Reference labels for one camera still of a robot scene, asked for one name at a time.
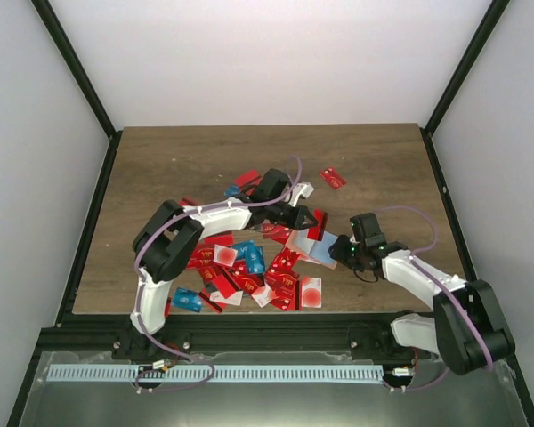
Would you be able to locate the white card red circle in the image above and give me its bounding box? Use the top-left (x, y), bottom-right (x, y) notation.
top-left (301, 277), bottom-right (322, 309)

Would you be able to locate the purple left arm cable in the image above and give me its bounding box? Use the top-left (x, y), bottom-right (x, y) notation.
top-left (133, 155), bottom-right (303, 393)

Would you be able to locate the red VIP card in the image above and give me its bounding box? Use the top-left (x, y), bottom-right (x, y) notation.
top-left (264, 270), bottom-right (298, 299)

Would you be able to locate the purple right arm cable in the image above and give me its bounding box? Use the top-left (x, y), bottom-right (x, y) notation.
top-left (373, 205), bottom-right (495, 392)

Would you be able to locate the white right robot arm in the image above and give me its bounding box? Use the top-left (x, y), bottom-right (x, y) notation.
top-left (328, 213), bottom-right (516, 375)

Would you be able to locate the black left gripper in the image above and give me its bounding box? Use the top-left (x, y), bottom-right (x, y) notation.
top-left (266, 199), bottom-right (318, 230)

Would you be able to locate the small red card far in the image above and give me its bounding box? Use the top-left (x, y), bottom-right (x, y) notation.
top-left (320, 167), bottom-right (346, 190)

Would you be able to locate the white card red dot left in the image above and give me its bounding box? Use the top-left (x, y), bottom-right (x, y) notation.
top-left (213, 245), bottom-right (238, 267)

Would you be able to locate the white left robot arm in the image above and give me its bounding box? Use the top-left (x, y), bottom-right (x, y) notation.
top-left (130, 169), bottom-right (317, 359)

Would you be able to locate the black frame post left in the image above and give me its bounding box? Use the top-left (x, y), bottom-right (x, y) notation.
top-left (30, 0), bottom-right (117, 140)

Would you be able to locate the blue card near edge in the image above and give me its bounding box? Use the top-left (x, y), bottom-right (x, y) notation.
top-left (171, 287), bottom-right (203, 313)

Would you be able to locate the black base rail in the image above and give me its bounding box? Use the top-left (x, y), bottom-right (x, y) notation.
top-left (36, 312), bottom-right (411, 362)

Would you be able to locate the light blue slotted cable duct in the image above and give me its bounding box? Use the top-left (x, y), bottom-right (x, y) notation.
top-left (45, 364), bottom-right (384, 384)

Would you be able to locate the black frame post right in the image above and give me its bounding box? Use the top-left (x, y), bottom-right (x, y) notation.
top-left (422, 0), bottom-right (511, 134)

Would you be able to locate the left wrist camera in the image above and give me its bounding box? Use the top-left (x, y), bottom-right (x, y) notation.
top-left (288, 182), bottom-right (314, 206)

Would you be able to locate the blue card in pile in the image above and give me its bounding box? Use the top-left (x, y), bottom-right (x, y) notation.
top-left (231, 240), bottom-right (266, 274)

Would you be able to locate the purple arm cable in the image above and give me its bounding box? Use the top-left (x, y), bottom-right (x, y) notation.
top-left (133, 155), bottom-right (303, 393)
top-left (373, 205), bottom-right (495, 392)

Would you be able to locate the black frame post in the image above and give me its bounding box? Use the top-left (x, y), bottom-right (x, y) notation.
top-left (30, 0), bottom-right (117, 140)
top-left (422, 0), bottom-right (511, 134)

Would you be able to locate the pink card holder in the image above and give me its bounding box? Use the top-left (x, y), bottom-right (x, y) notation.
top-left (285, 230), bottom-right (337, 270)

